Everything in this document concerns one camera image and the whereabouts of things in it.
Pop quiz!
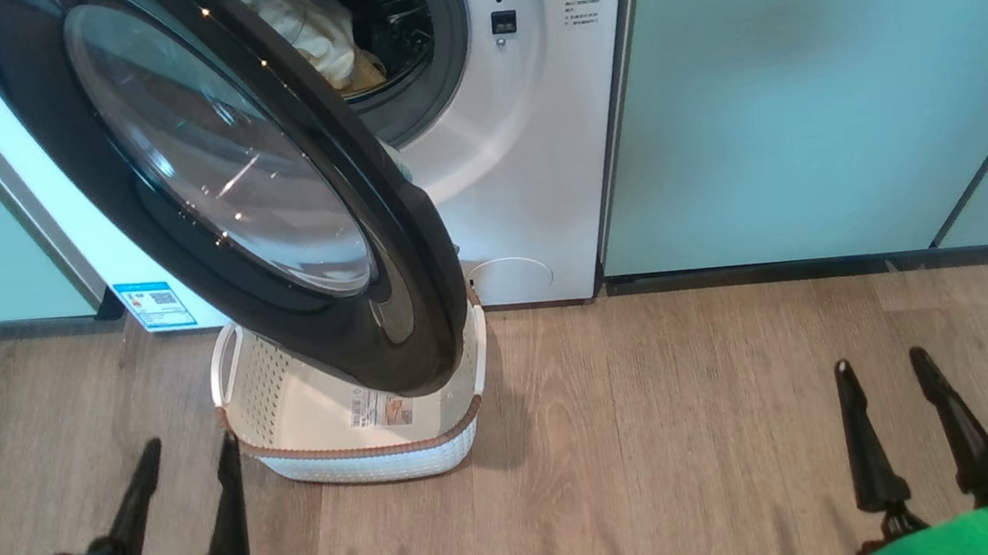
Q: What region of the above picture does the basket product label sticker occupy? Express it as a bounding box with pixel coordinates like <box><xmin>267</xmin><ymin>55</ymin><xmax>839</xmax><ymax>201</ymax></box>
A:
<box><xmin>346</xmin><ymin>385</ymin><xmax>417</xmax><ymax>431</ymax></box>

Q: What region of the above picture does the black round glass washer door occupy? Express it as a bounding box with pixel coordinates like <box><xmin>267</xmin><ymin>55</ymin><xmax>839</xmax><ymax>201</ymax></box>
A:
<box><xmin>0</xmin><ymin>0</ymin><xmax>478</xmax><ymax>437</ymax></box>

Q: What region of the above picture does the yellow bear print garment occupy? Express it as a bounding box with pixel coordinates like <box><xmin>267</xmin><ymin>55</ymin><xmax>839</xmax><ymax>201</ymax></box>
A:
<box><xmin>232</xmin><ymin>0</ymin><xmax>367</xmax><ymax>98</ymax></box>
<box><xmin>335</xmin><ymin>48</ymin><xmax>391</xmax><ymax>95</ymax></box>

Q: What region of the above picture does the dark cabinet plinth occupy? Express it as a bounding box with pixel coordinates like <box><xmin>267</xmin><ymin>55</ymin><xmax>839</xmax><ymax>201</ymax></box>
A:
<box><xmin>603</xmin><ymin>241</ymin><xmax>988</xmax><ymax>303</ymax></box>

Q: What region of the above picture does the blue energy label sticker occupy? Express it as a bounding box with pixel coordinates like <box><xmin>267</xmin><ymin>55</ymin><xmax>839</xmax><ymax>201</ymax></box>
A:
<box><xmin>112</xmin><ymin>275</ymin><xmax>199</xmax><ymax>336</ymax></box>

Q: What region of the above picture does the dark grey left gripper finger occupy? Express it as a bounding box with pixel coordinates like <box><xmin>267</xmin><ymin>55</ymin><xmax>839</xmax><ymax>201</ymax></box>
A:
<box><xmin>97</xmin><ymin>437</ymin><xmax>173</xmax><ymax>555</ymax></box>
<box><xmin>188</xmin><ymin>430</ymin><xmax>253</xmax><ymax>555</ymax></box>

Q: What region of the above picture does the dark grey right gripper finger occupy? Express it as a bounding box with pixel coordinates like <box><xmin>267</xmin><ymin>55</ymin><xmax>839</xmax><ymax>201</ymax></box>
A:
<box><xmin>833</xmin><ymin>354</ymin><xmax>914</xmax><ymax>516</ymax></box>
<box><xmin>909</xmin><ymin>340</ymin><xmax>988</xmax><ymax>500</ymax></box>

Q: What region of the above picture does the white perforated laundry basket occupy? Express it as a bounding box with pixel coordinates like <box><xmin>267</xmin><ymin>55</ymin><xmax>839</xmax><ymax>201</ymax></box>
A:
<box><xmin>204</xmin><ymin>283</ymin><xmax>502</xmax><ymax>497</ymax></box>

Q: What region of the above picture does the white washing machine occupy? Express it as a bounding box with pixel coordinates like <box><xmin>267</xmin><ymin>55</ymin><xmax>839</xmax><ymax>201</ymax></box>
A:
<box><xmin>0</xmin><ymin>0</ymin><xmax>673</xmax><ymax>358</ymax></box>

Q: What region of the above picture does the printed warning text label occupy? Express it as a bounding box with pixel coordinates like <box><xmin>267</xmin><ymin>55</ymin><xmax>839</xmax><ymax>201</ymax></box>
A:
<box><xmin>562</xmin><ymin>0</ymin><xmax>603</xmax><ymax>29</ymax></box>

